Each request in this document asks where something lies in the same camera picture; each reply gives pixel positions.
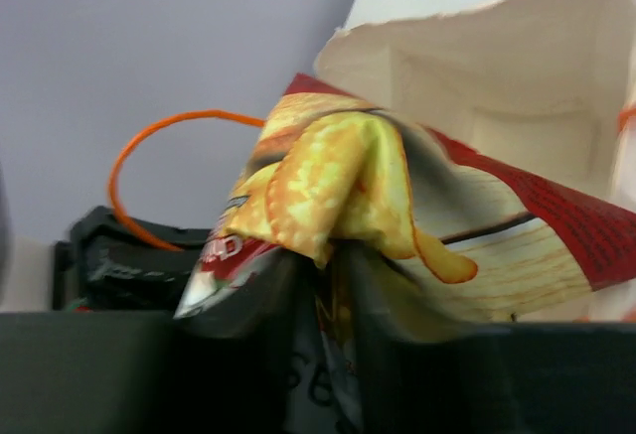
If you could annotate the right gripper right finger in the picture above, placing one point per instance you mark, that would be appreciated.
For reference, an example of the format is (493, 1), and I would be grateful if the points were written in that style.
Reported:
(422, 372)

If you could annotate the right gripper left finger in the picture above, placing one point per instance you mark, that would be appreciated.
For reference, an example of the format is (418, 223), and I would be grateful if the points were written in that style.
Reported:
(138, 372)

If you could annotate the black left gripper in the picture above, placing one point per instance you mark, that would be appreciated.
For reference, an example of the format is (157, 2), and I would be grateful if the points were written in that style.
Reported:
(103, 266)

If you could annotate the red Chuba cassava chips bag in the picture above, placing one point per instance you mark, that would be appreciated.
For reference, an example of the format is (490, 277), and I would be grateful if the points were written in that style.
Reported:
(328, 170)

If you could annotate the white paper bag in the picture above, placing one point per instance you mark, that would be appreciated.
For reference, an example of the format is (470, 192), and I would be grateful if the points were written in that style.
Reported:
(509, 119)

